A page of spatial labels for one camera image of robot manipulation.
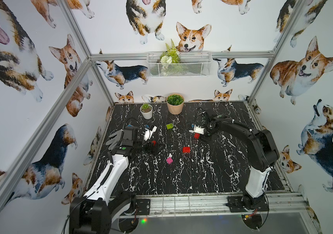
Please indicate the pink lego brick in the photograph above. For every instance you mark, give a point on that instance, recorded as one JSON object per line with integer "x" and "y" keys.
{"x": 169, "y": 161}

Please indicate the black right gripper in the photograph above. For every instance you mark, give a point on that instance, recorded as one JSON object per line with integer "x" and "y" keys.
{"x": 208, "y": 136}

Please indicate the green fern plant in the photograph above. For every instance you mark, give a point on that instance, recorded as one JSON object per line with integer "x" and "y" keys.
{"x": 169, "y": 57}

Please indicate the small white plant pot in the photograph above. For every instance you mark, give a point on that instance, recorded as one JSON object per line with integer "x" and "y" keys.
{"x": 147, "y": 111}

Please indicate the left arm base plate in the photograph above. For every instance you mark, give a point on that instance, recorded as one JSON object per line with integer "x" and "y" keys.
{"x": 139, "y": 207}

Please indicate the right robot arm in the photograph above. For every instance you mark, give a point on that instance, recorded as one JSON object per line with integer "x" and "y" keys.
{"x": 261, "y": 155}

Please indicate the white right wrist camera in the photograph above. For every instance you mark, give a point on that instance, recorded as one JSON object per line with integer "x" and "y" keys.
{"x": 197, "y": 130}

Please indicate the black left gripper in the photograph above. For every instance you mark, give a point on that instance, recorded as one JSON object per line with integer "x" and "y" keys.
{"x": 146, "y": 145}

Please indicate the grey work glove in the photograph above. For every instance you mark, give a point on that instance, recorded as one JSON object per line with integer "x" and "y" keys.
{"x": 114, "y": 139}

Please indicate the beige plant pot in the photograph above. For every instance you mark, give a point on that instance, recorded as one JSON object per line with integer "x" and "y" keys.
{"x": 175, "y": 103}

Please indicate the green lego brick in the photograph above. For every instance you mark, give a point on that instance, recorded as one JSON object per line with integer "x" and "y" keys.
{"x": 169, "y": 126}

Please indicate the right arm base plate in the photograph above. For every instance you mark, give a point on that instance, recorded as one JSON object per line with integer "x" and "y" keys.
{"x": 246, "y": 203}

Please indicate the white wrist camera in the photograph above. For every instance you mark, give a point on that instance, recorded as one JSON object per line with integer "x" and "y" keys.
{"x": 197, "y": 130}
{"x": 149, "y": 131}

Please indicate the white wire basket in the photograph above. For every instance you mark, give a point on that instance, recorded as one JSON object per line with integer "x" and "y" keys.
{"x": 193, "y": 64}

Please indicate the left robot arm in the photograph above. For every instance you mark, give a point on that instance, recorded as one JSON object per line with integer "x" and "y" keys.
{"x": 94, "y": 212}

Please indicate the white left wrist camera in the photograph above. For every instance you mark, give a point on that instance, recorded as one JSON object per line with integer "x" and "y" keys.
{"x": 149, "y": 131}

